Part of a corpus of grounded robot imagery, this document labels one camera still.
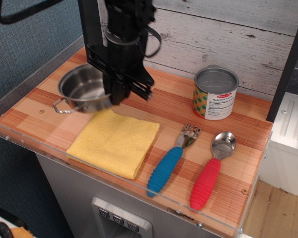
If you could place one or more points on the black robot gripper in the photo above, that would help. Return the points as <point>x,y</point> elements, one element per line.
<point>123,69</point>

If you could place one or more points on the small stainless steel pot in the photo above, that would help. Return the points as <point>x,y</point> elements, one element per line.
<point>83,91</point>

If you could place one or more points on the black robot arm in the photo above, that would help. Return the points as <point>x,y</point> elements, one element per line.
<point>128,20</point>

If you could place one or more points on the yellow folded cloth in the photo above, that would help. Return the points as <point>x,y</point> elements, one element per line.
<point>115,143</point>

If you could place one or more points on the toy food can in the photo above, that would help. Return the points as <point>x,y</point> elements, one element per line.
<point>214,92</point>

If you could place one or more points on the grey toy fridge cabinet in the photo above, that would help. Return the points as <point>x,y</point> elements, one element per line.
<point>97,204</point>

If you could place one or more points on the orange object bottom left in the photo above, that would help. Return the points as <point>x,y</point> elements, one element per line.
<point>21,232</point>

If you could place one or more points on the white toy sink unit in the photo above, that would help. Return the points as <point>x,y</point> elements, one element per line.
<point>279,166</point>

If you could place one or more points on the blue handled fork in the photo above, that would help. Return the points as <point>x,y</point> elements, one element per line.
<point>161,174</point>

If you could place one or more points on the red handled spoon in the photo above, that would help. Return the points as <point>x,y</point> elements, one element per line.
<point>222,147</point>

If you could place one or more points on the black right shelf post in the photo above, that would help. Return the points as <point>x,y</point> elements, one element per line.
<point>284,81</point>

